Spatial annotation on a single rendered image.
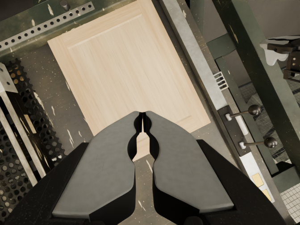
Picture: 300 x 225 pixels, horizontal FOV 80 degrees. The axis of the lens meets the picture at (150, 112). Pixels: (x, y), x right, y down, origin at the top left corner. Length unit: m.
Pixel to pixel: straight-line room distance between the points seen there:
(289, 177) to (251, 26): 0.66
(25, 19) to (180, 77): 0.62
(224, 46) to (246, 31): 0.10
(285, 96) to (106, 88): 0.70
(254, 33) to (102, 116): 0.67
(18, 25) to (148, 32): 0.48
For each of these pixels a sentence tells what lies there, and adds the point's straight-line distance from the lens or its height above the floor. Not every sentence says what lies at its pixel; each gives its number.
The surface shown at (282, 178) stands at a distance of 1.02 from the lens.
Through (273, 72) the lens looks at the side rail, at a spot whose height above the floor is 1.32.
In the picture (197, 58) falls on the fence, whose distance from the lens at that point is 0.75.
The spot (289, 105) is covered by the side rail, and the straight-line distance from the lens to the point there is 0.89.
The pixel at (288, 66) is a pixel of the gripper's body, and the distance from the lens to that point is 0.53.
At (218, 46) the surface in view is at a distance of 0.88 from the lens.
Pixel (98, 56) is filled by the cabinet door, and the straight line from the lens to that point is 0.77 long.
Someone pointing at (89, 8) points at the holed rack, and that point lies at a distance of 0.80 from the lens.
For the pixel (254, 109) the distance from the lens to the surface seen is 0.68.
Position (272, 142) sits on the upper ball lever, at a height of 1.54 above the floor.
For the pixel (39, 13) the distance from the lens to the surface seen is 0.86.
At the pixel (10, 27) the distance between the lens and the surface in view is 0.89.
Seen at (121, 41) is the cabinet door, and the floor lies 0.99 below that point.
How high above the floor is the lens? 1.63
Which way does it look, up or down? 33 degrees down
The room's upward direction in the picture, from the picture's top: 152 degrees clockwise
